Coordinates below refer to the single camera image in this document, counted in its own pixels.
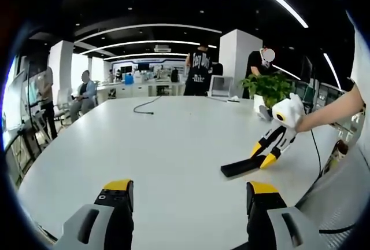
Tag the person's white shirt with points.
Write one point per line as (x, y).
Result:
(361, 73)

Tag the white square pillar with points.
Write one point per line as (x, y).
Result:
(60, 64)
(234, 56)

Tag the green desk partition row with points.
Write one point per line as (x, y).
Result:
(321, 96)

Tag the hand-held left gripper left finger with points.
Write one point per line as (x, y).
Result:
(115, 203)

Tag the ceiling air conditioner unit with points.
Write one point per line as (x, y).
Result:
(163, 49)

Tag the grey mesh chair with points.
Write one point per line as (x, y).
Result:
(332, 203)

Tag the white counter cabinets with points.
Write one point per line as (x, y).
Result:
(138, 91)

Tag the white tissue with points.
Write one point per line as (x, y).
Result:
(233, 99)

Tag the black remote control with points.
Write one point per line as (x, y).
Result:
(240, 167)

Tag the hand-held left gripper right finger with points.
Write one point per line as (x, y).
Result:
(263, 206)

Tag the large standing display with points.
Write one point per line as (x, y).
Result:
(16, 99)

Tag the blue container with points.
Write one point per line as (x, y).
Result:
(128, 80)

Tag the black monitor on stand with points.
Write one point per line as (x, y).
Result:
(307, 67)

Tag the white office chair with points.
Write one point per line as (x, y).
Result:
(62, 103)
(221, 85)

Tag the green potted plant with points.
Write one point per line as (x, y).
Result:
(269, 88)

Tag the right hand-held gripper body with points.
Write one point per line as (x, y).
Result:
(290, 111)

